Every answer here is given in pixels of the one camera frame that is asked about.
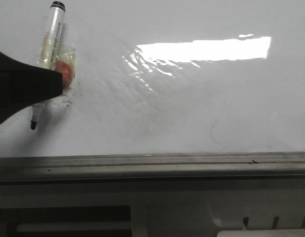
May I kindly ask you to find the red round magnet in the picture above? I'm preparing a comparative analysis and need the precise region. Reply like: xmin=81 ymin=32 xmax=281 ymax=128
xmin=55 ymin=61 xmax=72 ymax=87

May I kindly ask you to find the grey aluminium whiteboard frame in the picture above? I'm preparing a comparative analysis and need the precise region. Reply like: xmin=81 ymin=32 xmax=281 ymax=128
xmin=0 ymin=152 xmax=305 ymax=183

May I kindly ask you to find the white whiteboard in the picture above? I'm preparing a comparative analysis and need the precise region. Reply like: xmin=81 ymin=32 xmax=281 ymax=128
xmin=0 ymin=0 xmax=305 ymax=158

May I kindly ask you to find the white appliance panel below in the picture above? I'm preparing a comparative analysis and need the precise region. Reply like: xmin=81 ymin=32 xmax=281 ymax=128
xmin=0 ymin=179 xmax=305 ymax=237

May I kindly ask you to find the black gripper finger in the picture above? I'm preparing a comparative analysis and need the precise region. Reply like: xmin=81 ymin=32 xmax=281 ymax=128
xmin=0 ymin=52 xmax=63 ymax=124

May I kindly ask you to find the white black whiteboard marker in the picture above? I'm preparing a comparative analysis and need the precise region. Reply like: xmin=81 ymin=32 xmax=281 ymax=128
xmin=30 ymin=1 xmax=67 ymax=131

